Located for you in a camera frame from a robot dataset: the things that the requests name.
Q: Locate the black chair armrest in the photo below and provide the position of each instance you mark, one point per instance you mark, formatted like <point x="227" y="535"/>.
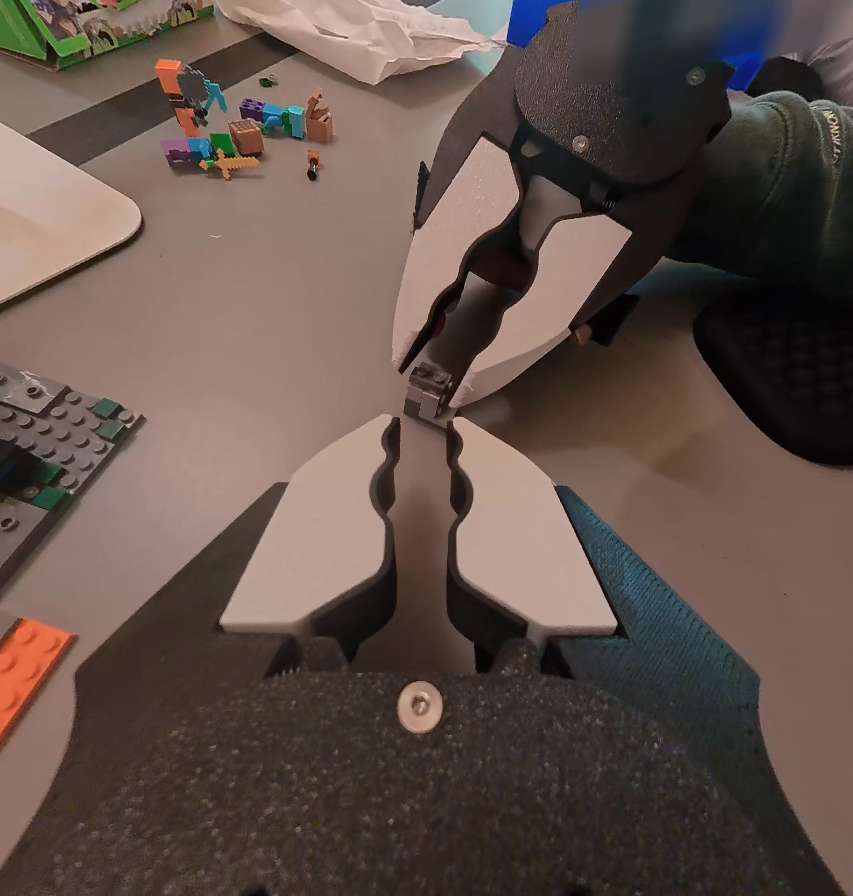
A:
<point x="797" y="385"/>

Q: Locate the person's right hand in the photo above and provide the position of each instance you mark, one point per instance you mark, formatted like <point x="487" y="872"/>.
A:
<point x="580" y="336"/>

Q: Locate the orange black toy torch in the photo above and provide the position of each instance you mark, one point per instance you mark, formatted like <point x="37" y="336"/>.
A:
<point x="314" y="164"/>

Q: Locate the toy brick building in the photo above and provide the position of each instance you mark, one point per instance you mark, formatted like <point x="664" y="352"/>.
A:
<point x="34" y="434"/>

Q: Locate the grey desk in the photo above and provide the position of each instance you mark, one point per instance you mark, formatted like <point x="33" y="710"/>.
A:
<point x="258" y="315"/>

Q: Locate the light grey square brick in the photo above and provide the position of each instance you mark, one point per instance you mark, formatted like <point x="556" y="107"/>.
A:
<point x="430" y="381"/>

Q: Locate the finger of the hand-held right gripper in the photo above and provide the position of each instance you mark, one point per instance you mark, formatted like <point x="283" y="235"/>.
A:
<point x="454" y="224"/>
<point x="573" y="280"/>

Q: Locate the white paper bag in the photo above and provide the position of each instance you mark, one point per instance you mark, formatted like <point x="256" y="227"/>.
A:
<point x="370" y="35"/>

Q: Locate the pile of colourful toy bricks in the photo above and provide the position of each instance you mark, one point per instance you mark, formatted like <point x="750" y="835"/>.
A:
<point x="244" y="133"/>

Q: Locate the white stand base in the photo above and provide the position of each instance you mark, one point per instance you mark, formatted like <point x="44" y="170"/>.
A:
<point x="41" y="210"/>

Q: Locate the green toy set box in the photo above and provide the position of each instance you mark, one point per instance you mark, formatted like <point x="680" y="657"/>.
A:
<point x="48" y="35"/>

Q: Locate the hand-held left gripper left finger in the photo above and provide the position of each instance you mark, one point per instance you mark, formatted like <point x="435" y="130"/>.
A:
<point x="314" y="553"/>

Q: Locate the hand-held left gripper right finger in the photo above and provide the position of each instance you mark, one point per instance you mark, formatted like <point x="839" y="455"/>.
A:
<point x="524" y="553"/>

